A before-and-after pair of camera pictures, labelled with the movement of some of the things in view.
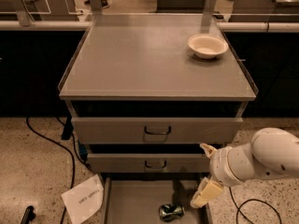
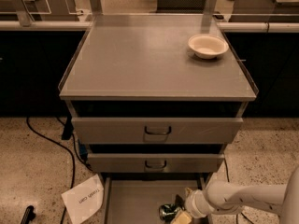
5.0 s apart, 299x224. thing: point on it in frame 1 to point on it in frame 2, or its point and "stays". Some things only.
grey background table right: (263, 4) stays
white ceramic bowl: (207, 46) stays
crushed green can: (170, 211) stays
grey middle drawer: (149, 159) stays
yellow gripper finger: (209, 150) to (188, 191)
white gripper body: (220, 165) to (194, 203)
